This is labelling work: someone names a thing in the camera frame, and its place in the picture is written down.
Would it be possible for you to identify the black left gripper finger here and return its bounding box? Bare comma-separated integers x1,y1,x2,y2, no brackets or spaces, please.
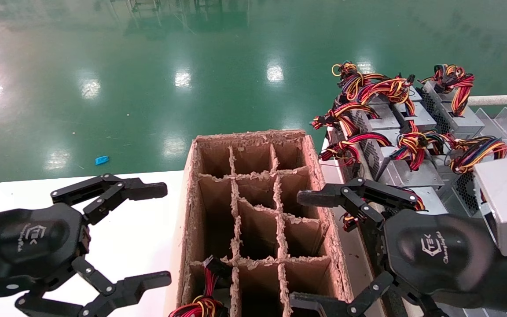
51,173,168,225

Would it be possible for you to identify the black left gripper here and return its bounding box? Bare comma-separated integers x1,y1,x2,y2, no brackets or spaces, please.
0,203,173,317

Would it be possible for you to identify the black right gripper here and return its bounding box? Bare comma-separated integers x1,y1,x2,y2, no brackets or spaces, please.
290,177,498,317

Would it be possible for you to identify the grey power supply with cables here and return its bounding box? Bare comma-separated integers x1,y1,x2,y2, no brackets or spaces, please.
449,136,507,217
391,120,461,188
419,64,486,140
319,130,445,189
169,254,233,317
332,61,437,132
344,187,450,232
311,101,401,138

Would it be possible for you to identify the brown divided cardboard box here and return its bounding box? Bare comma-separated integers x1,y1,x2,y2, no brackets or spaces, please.
175,129,354,317

